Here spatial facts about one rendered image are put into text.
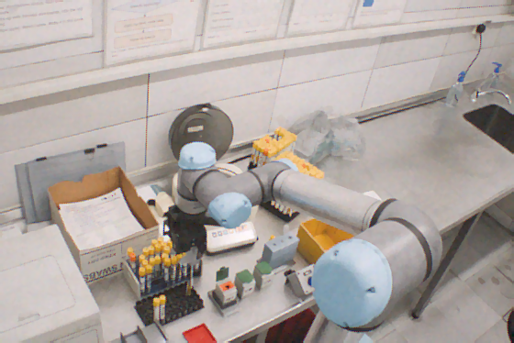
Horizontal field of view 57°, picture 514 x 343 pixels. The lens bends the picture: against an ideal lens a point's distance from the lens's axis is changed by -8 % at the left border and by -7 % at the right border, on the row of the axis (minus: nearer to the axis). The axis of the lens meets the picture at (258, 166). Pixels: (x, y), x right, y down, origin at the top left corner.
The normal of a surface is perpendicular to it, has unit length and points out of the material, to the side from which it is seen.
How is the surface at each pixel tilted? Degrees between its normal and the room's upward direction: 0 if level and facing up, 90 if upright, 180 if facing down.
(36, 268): 0
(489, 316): 0
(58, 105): 90
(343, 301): 83
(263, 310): 0
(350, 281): 83
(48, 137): 90
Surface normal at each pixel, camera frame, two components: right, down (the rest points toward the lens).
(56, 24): 0.57, 0.60
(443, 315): 0.15, -0.78
